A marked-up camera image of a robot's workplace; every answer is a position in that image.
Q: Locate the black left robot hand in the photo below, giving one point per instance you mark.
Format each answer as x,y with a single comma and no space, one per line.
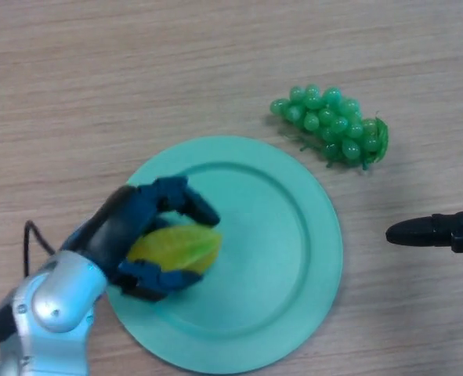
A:
117,223

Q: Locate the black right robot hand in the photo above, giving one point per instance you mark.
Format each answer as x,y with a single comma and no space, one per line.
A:
450,233

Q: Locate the yellow starfruit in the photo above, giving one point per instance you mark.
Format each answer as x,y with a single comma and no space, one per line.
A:
180,246

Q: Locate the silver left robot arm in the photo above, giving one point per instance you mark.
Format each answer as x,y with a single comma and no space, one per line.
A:
51,305

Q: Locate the green round plate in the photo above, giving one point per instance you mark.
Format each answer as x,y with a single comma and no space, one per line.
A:
262,250

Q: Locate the green grape bunch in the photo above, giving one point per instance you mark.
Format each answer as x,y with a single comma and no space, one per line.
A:
333,121

